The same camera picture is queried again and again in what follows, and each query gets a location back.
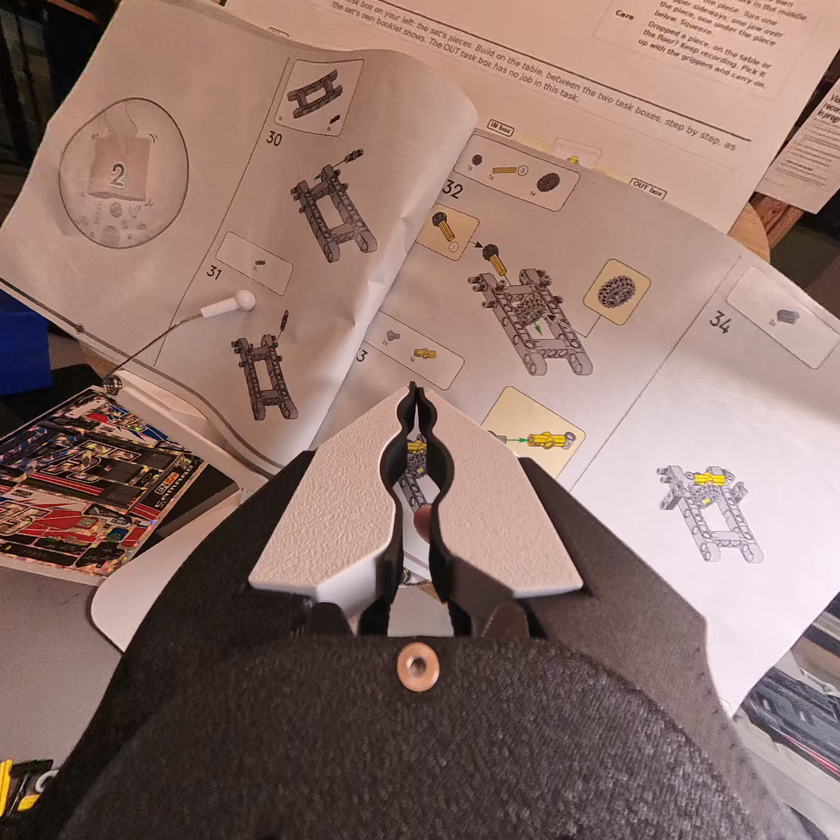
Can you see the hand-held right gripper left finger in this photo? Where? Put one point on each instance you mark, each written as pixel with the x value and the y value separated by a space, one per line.
pixel 328 518

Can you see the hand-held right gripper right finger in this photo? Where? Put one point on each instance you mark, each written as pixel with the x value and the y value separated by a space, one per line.
pixel 505 525

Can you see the open lego instruction booklet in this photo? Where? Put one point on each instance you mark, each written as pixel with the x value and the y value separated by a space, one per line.
pixel 328 197

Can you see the printed lego set box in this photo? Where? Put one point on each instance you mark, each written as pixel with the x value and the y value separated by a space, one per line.
pixel 800 715

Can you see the person's right hand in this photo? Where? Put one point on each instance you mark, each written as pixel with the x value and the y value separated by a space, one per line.
pixel 423 525

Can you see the shiny colourful sticker sheet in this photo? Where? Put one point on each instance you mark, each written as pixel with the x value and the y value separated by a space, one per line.
pixel 85 485

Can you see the blue box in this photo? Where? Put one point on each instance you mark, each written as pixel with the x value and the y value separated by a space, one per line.
pixel 19 354

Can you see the wooden board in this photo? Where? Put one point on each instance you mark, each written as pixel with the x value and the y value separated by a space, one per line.
pixel 768 226

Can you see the black yellow packaging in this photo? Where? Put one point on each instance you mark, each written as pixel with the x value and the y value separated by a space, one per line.
pixel 26 784

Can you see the printed paper sheet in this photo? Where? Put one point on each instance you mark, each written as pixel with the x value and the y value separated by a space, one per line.
pixel 814 151

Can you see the printed instruction sheet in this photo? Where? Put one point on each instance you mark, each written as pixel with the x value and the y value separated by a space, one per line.
pixel 525 39

